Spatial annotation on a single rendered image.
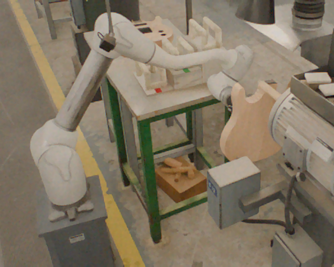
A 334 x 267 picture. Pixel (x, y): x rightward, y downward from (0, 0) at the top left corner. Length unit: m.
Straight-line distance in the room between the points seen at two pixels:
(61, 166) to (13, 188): 1.49
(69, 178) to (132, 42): 0.61
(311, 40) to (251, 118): 0.53
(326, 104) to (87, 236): 1.23
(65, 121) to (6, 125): 2.02
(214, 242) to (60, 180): 1.16
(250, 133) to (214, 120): 1.82
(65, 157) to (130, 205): 1.18
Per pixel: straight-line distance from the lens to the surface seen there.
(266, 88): 1.65
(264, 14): 1.41
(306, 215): 1.48
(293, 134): 1.38
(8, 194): 3.32
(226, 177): 1.46
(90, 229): 2.04
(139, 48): 1.78
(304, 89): 1.34
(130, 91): 2.31
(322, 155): 1.29
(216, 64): 2.32
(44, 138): 2.05
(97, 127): 3.73
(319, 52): 1.47
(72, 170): 1.89
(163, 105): 2.18
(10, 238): 3.03
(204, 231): 2.79
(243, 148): 1.90
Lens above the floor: 2.10
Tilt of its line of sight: 32 degrees down
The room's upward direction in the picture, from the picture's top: straight up
